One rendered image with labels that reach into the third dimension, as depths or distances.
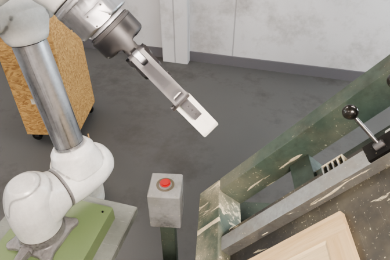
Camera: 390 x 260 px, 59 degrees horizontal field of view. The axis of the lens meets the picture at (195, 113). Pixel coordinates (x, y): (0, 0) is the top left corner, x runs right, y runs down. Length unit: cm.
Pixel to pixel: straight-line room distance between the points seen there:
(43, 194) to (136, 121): 205
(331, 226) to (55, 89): 87
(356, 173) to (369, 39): 302
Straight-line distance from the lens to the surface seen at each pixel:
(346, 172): 96
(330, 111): 111
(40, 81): 113
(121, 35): 51
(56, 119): 118
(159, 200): 128
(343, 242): 90
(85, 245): 134
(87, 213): 142
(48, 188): 121
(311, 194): 99
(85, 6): 50
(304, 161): 119
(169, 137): 294
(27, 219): 122
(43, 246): 134
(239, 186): 129
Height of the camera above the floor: 189
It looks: 36 degrees down
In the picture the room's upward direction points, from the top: straight up
